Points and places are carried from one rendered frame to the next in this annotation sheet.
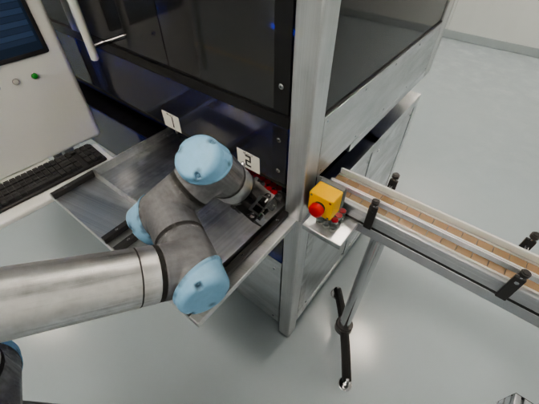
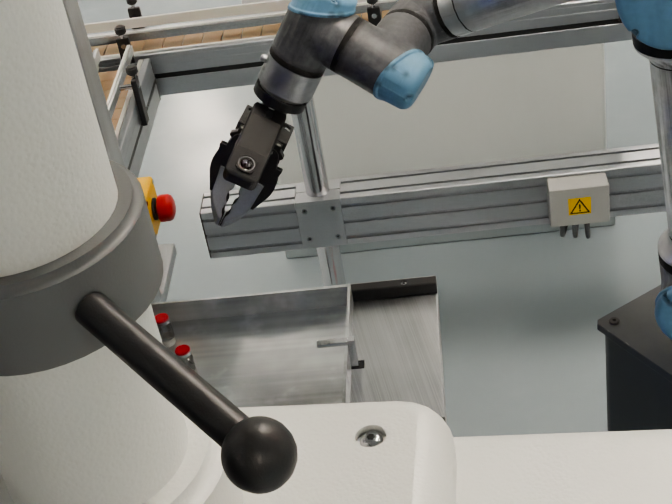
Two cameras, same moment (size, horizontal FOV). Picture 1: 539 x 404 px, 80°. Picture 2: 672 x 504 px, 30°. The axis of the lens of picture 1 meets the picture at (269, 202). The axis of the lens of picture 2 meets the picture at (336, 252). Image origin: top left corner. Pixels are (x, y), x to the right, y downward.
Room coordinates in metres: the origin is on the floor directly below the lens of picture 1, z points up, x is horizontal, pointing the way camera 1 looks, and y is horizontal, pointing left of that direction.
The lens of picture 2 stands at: (1.16, 1.32, 1.95)
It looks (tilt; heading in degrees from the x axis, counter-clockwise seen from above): 35 degrees down; 239
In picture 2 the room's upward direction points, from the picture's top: 10 degrees counter-clockwise
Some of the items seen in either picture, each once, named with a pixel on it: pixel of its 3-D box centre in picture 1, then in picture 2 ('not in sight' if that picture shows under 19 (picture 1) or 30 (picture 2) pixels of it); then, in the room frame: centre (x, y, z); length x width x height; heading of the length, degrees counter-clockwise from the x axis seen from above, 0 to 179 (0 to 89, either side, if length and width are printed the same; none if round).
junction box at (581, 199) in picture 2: not in sight; (578, 200); (-0.35, -0.22, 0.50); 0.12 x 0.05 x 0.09; 142
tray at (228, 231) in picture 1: (226, 211); (221, 366); (0.65, 0.13, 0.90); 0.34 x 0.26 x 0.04; 141
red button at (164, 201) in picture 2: (317, 208); (161, 208); (0.57, -0.12, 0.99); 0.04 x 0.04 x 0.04; 52
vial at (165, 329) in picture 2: not in sight; (164, 330); (0.67, 0.01, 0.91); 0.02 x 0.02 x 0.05
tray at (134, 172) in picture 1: (159, 163); not in sight; (0.88, 0.38, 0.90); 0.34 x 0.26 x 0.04; 142
